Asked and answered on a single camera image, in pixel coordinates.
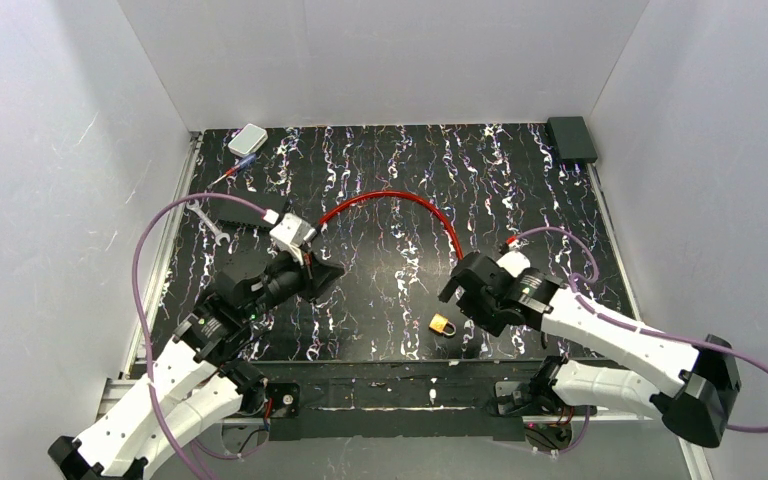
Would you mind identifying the brass padlock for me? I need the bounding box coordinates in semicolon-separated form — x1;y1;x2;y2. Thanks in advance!
428;314;457;338

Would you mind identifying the red cable lock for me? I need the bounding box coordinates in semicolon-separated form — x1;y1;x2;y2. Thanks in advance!
317;190;465;260

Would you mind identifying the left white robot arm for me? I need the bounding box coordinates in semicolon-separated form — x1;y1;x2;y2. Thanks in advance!
48;252;345;479

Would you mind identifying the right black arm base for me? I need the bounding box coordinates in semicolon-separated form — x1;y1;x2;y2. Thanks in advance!
489;380;597;421

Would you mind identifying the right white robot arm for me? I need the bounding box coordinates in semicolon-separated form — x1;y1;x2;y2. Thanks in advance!
438;251;741;448

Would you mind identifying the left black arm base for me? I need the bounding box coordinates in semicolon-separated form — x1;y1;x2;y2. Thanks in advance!
265;382;301;419

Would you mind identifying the black flat box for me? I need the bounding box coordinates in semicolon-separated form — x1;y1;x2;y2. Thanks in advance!
215;190;290;231

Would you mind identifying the red blue screwdriver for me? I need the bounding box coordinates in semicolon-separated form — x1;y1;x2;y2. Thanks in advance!
208;153;257;188

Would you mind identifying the silver wrench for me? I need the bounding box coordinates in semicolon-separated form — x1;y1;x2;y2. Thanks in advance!
185;201;231;246

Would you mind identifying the white rectangular box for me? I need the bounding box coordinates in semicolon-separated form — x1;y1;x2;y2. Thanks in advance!
227;123;268;157

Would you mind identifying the black corner box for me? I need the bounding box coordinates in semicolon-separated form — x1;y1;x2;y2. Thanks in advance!
546;116;598;164

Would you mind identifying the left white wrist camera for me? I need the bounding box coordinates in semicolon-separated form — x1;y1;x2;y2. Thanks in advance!
269;213;318;265

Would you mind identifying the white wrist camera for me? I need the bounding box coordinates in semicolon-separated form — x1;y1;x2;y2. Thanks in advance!
496;243;531;278
269;213;318;265

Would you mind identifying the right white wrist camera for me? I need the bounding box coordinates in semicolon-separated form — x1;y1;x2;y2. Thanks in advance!
496;243;531;278

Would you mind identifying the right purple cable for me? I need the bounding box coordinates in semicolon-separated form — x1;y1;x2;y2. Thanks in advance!
503;226;768;435

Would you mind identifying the purple cable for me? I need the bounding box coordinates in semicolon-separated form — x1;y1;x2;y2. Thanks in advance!
503;226;768;435
130;192;273;480

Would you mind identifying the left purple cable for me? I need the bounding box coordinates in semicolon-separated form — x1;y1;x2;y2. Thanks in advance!
130;192;273;480

